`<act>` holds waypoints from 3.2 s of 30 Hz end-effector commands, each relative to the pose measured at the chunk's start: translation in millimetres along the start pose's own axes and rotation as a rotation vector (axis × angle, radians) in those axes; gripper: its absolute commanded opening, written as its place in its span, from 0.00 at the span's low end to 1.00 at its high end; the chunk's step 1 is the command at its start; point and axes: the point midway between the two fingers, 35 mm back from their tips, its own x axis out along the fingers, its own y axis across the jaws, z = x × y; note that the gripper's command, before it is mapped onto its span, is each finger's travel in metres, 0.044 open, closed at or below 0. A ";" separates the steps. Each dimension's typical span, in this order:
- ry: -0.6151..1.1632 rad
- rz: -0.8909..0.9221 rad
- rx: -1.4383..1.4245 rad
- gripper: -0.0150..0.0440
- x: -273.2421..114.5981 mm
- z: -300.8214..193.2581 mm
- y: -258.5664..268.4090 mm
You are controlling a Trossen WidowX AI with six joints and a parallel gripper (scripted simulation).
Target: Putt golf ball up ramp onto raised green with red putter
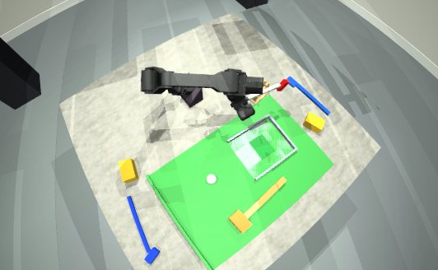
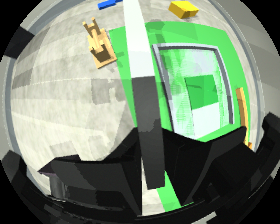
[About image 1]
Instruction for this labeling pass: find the white golf ball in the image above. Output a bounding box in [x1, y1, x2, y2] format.
[206, 174, 217, 184]

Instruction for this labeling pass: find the orange putter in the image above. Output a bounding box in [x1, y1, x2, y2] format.
[228, 176, 286, 233]

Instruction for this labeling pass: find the green flat mat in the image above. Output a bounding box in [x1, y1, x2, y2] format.
[149, 94, 333, 270]

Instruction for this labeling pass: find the yellow rectangular block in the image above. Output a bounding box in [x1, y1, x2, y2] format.
[303, 112, 325, 133]
[119, 158, 139, 184]

